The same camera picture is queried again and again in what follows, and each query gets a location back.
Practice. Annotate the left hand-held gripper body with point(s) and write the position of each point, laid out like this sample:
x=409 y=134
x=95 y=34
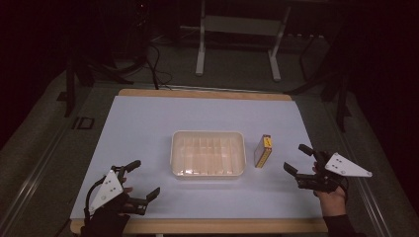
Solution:
x=107 y=190

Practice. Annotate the black tripod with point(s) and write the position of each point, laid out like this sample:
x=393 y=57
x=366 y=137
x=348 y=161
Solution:
x=342 y=98

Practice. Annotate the yellow cardboard box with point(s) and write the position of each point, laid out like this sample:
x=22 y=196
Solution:
x=262 y=153

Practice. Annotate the wooden table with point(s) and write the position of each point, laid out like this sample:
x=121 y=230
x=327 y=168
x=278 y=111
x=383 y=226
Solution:
x=204 y=94

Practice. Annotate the person's left hand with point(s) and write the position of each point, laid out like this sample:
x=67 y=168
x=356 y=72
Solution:
x=127 y=190

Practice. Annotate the white table mat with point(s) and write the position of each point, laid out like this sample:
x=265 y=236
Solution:
x=148 y=131

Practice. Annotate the white metal stand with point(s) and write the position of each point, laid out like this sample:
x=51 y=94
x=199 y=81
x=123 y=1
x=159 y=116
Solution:
x=240 y=25

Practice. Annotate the black stand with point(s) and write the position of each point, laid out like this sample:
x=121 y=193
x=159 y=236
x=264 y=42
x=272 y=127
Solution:
x=70 y=92

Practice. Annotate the person's right hand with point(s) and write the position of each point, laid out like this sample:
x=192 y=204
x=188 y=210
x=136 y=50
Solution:
x=333 y=202

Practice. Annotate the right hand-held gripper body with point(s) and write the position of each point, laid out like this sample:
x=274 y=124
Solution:
x=342 y=166

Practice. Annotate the white plastic tray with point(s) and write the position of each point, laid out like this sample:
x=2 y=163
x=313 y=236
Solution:
x=207 y=154

